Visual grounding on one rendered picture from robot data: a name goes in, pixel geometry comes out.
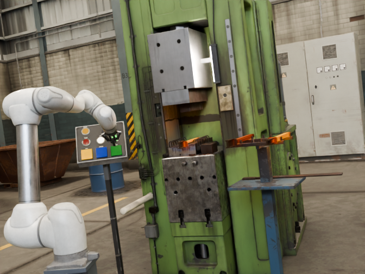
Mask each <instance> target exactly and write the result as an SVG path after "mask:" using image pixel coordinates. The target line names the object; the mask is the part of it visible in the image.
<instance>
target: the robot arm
mask: <svg viewBox="0 0 365 274"><path fill-rule="evenodd" d="M2 107H3V111H4V113H5V114H6V116H7V117H9V118H11V120H12V123H13V124H14V126H16V144H17V174H18V204H17V205H16V206H15V207H14V209H13V213H12V216H11V217H10V218H9V219H8V220H7V222H6V224H5V226H4V237H5V239H6V241H7V242H8V243H10V244H11V245H13V246H16V247H19V248H27V249H36V248H46V247H47V248H50V249H53V252H54V261H53V262H52V263H51V264H49V265H48V266H47V267H46V268H47V270H54V269H66V268H74V267H79V268H81V267H85V266H86V264H87V263H88V262H89V260H94V259H98V258H99V253H98V252H95V251H88V249H87V238H86V229H85V224H84V219H83V216H82V214H81V212H80V210H79V209H78V207H77V206H76V205H74V204H73V203H69V202H65V203H58V204H56V205H54V206H52V207H51V208H50V210H49V211H47V208H46V206H45V205H44V204H43V203H42V202H41V195H40V169H39V143H38V129H37V126H38V125H39V124H40V121H41V118H42V115H43V114H49V113H56V112H62V113H80V112H82V111H83V110H84V111H85V112H87V113H89V114H90V115H92V116H93V117H94V118H95V119H96V121H97V122H98V123H99V124H100V125H101V126H102V129H103V131H104V133H103V132H102V133H101V135H102V137H104V139H105V140H106V141H107V142H109V141H110V142H111V143H112V144H113V146H116V144H115V143H116V142H117V141H116V140H119V136H120V135H121V130H119V131H118V130H117V128H116V115H115V113H114V111H113V110H112V109H111V108H110V107H108V106H106V105H105V104H104V103H103V102H102V101H101V100H100V99H99V98H98V97H97V96H96V95H95V94H94V93H92V92H91V91H89V90H82V91H80V92H79V93H78V95H77V96H76V97H75V98H74V97H73V96H72V95H70V94H69V93H68V92H66V91H64V90H62V89H59V88H56V87H53V86H45V87H41V88H28V89H22V90H18V91H15V92H12V93H11V94H9V95H7V97H5V99H4V101H3V104H2ZM116 134H117V137H116V136H115V135H116ZM108 136H109V137H108ZM111 136H113V138H112V137H111Z"/></svg>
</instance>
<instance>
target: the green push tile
mask: <svg viewBox="0 0 365 274"><path fill-rule="evenodd" d="M110 148H111V156H112V157H113V156H118V155H122V146H121V145H117V146H110Z"/></svg>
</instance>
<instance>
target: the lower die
mask: <svg viewBox="0 0 365 274"><path fill-rule="evenodd" d="M210 141H213V140H212V137H210ZM178 148H179V144H178V145H175V146H172V147H169V148H168V153H169V157H178V156H186V155H189V154H196V155H197V154H199V153H201V150H200V151H197V149H196V148H197V141H194V142H193V141H191V142H188V143H187V146H186V147H185V148H182V149H178ZM180 154H181V155H180Z"/></svg>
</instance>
